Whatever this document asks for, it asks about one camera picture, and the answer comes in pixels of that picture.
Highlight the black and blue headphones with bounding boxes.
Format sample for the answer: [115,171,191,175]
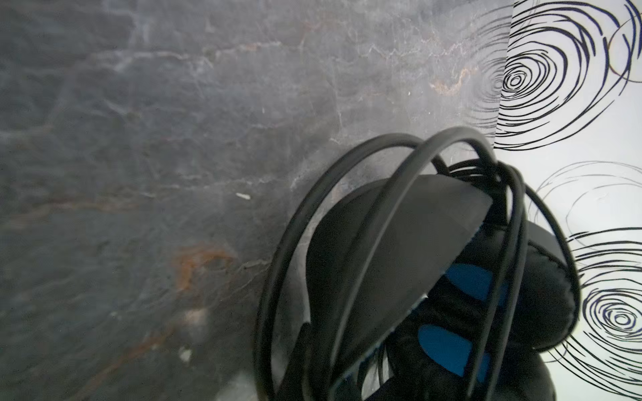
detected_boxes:
[252,126,582,401]

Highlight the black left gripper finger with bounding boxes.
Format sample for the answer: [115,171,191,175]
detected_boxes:
[275,322,314,401]

